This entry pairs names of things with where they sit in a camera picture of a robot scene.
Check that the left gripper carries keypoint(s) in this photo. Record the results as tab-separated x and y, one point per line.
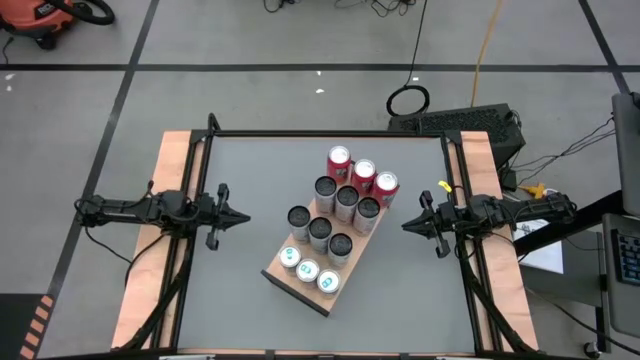
209	217

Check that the black keyboard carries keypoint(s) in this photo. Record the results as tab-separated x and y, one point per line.
627	257

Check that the grey computer monitor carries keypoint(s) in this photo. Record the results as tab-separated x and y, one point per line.
627	150

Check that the white Celsius Peach Vibe can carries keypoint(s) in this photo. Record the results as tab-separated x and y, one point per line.
326	190
367	210
346	199

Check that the orange shop vacuum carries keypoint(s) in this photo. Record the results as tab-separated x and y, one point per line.
35	17

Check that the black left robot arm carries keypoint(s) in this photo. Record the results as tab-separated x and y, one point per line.
125	207

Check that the black aluminium table frame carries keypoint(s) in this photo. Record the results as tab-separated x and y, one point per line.
300	133

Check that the red Fanta soda can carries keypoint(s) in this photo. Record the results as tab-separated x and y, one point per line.
364	175
386	186
340	162

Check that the wooden table side board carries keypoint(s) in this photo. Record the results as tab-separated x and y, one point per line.
145	280
500	300

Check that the yellow power plug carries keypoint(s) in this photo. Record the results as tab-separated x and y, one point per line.
535	190

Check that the black diagonal bar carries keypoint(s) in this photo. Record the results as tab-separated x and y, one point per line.
595	212

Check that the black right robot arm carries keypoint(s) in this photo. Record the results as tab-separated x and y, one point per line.
525	210

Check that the blue silver Red Bull can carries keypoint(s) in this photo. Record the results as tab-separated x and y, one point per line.
290	256
307	270
328	281

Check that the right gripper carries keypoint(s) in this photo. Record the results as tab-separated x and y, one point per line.
442	222

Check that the grey metal cart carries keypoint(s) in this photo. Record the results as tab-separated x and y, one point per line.
620	310

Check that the black orange striped floor mat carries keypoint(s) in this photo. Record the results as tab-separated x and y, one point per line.
15	325

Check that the white paper sheet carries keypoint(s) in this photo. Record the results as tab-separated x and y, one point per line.
547	257

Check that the wooden shelf with black frame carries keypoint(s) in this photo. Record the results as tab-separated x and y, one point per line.
357	260

